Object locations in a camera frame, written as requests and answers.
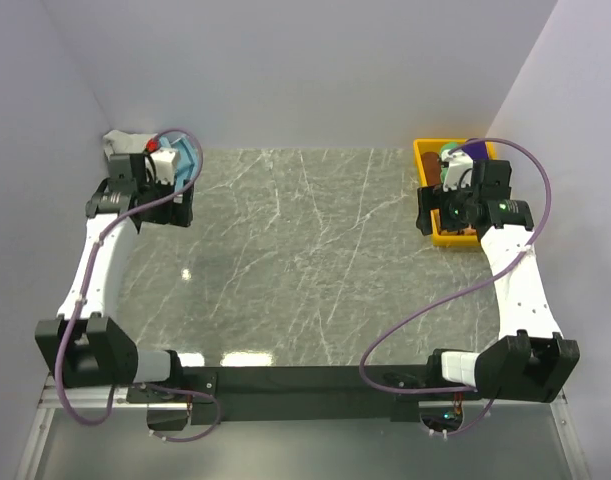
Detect aluminium rail frame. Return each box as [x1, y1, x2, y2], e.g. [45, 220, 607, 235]
[14, 372, 151, 480]

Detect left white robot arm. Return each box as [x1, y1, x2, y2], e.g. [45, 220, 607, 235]
[35, 146, 201, 402]

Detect purple cable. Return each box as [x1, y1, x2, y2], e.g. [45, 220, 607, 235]
[54, 129, 222, 443]
[358, 137, 553, 437]

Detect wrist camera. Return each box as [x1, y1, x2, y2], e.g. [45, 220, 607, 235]
[441, 150, 474, 192]
[144, 139, 180, 186]

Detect brown rolled towel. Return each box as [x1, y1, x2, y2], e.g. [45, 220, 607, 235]
[421, 151, 442, 186]

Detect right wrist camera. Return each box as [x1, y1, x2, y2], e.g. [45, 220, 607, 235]
[441, 150, 474, 192]

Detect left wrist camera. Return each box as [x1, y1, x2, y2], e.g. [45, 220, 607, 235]
[144, 139, 180, 186]

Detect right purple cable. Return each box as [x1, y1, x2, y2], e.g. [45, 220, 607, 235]
[358, 137, 553, 437]

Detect white towel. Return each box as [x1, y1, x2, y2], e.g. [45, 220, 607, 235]
[102, 129, 156, 158]

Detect purple rolled towel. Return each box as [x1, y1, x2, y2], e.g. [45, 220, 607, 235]
[461, 142, 490, 161]

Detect blue towel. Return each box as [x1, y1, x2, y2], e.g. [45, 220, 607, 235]
[159, 133, 200, 192]

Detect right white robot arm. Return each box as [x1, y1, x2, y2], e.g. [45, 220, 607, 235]
[416, 153, 580, 403]

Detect green rolled towel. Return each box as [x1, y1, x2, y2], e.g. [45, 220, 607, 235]
[439, 142, 463, 161]

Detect yellow plastic bin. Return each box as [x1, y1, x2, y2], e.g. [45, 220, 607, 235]
[413, 138, 480, 248]

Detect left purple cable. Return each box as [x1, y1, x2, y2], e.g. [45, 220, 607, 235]
[54, 129, 222, 443]

